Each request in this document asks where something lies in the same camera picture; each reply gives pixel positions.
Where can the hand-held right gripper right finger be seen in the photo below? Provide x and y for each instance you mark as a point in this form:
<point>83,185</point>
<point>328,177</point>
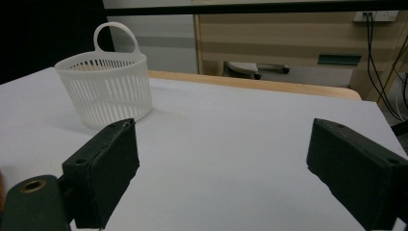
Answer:
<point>359,173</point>

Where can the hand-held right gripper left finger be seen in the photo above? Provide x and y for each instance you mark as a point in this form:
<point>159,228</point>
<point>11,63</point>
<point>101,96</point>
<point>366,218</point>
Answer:
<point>102,173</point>

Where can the white slotted plastic basket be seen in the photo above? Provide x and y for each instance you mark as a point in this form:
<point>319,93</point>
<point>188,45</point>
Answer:
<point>106,93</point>

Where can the green cabinet label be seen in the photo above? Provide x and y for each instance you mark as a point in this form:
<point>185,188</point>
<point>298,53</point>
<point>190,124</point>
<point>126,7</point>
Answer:
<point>339,59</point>

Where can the white table sheet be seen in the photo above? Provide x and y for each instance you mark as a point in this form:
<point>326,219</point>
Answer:
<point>224,144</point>

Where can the wooden table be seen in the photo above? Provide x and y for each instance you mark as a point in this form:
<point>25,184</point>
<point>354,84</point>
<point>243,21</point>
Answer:
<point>256,84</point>

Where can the black curtain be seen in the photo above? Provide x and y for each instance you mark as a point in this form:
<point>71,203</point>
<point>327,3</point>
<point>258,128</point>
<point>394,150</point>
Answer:
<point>38,35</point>

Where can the office chair base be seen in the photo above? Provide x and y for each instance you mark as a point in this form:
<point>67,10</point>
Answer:
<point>243,68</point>

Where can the white power strip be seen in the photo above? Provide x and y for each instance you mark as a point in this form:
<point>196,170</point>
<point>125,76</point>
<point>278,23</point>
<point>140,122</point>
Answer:
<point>381,16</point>

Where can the light wooden cabinet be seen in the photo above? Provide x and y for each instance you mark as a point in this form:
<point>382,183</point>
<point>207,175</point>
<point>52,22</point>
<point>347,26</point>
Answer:
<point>272,35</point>

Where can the black horizontal frame bar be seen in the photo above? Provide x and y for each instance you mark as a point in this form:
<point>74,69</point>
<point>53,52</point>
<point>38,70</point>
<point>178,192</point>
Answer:
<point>256,9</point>

